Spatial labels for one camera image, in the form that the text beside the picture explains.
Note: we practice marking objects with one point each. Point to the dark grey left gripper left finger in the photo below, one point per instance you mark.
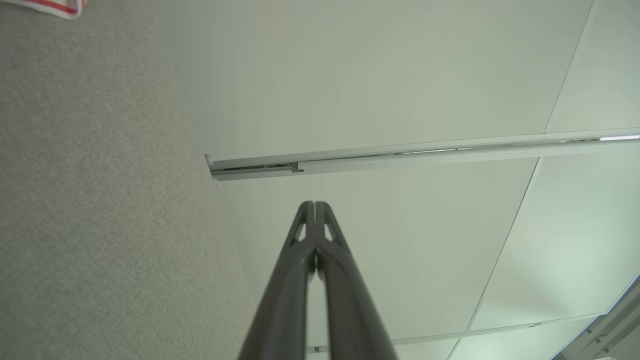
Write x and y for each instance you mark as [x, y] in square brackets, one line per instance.
[285, 300]

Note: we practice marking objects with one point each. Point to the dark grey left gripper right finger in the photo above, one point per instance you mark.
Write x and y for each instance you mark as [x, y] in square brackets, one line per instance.
[350, 310]

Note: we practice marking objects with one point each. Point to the red white striped garment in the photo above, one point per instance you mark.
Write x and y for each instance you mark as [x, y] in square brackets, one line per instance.
[55, 7]

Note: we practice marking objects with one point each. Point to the grey partition post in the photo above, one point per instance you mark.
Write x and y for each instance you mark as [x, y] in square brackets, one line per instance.
[400, 157]

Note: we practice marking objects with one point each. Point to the grey aluminium partition frame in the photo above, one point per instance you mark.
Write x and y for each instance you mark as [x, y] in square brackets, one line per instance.
[610, 325]

